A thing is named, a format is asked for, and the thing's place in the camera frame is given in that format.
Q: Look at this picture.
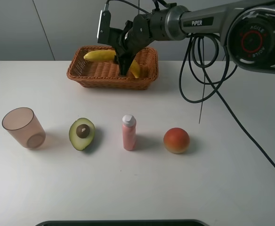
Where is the pink bottle with white cap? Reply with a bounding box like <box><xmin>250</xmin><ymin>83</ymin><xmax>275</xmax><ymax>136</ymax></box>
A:
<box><xmin>122</xmin><ymin>114</ymin><xmax>137</xmax><ymax>151</ymax></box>

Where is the black looped cable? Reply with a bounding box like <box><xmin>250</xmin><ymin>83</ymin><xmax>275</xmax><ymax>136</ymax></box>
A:
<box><xmin>179</xmin><ymin>34</ymin><xmax>238</xmax><ymax>124</ymax></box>

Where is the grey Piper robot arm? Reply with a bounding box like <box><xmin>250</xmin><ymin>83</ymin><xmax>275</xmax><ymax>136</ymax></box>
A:
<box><xmin>98</xmin><ymin>0</ymin><xmax>275</xmax><ymax>75</ymax></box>

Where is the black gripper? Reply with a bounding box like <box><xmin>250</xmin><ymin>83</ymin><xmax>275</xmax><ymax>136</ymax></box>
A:
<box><xmin>109</xmin><ymin>14</ymin><xmax>152</xmax><ymax>76</ymax></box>

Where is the red orange peach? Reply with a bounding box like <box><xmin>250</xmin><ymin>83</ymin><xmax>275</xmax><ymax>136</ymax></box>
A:
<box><xmin>163</xmin><ymin>128</ymin><xmax>190</xmax><ymax>154</ymax></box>

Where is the translucent pink plastic cup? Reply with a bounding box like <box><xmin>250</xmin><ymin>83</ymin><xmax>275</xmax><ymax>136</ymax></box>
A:
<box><xmin>1</xmin><ymin>107</ymin><xmax>46</xmax><ymax>149</ymax></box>

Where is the brown wicker basket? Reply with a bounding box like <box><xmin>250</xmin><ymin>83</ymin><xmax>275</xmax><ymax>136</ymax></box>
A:
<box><xmin>66</xmin><ymin>45</ymin><xmax>159</xmax><ymax>90</ymax></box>

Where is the yellow banana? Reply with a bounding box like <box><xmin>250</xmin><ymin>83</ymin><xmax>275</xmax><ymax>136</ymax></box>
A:
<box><xmin>83</xmin><ymin>50</ymin><xmax>141</xmax><ymax>78</ymax></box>

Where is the halved avocado with pit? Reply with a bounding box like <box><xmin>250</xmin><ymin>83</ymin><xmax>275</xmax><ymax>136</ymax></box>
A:
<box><xmin>69</xmin><ymin>118</ymin><xmax>96</xmax><ymax>151</ymax></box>

